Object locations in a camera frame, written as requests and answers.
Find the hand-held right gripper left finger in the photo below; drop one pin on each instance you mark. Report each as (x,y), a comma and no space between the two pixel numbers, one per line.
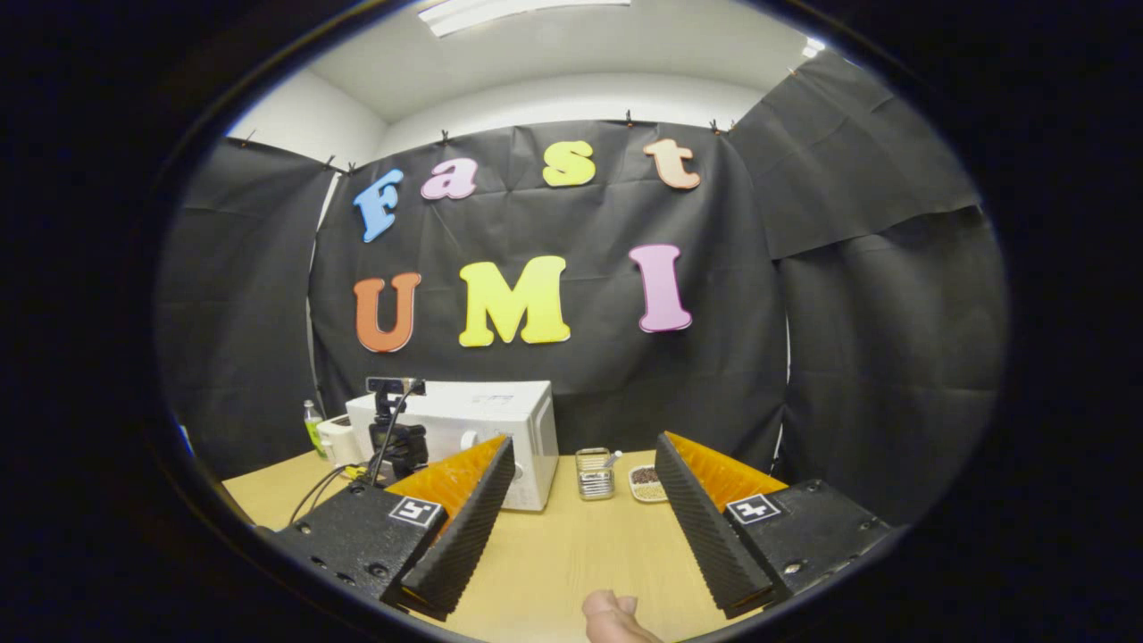
(464,536)

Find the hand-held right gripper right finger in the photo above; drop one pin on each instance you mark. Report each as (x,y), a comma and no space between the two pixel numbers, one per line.
(705,536)

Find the white microwave oven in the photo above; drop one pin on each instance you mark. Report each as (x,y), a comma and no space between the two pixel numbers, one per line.
(482,415)

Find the white toaster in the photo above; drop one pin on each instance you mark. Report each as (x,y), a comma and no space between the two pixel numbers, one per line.
(339,442)

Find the small divided snack dish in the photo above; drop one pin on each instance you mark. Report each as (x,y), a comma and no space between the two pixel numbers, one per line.
(647,485)

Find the green label drink bottle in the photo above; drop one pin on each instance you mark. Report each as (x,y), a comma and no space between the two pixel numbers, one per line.
(312,429)

